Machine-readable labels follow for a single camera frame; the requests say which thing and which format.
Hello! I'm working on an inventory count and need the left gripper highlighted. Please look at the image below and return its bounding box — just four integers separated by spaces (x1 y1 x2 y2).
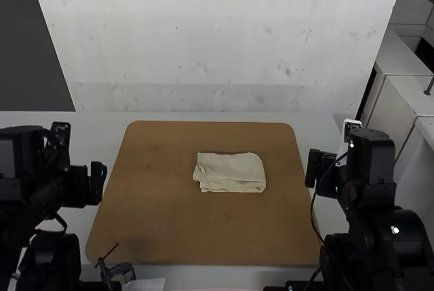
59 160 109 209

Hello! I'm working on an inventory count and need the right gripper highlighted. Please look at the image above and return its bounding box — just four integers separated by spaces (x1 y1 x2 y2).
304 147 347 200

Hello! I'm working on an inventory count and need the pale towel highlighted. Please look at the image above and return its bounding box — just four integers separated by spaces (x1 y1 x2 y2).
192 151 267 194

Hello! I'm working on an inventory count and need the cork mat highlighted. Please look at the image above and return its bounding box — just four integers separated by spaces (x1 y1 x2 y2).
85 120 321 267

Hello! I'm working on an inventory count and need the black clamp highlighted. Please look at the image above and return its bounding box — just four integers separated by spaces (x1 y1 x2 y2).
96 241 137 287

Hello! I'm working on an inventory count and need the white cabinet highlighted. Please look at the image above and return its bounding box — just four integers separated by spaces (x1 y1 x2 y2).
354 0 434 183

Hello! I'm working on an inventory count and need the black cable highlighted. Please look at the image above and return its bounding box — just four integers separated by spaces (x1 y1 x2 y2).
309 153 349 248

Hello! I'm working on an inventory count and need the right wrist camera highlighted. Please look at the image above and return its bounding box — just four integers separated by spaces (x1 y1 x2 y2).
341 118 364 144

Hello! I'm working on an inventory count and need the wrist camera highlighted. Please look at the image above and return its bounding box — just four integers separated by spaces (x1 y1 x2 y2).
341 118 364 144
50 121 73 148

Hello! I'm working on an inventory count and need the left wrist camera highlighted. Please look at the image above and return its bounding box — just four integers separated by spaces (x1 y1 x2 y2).
50 121 73 148

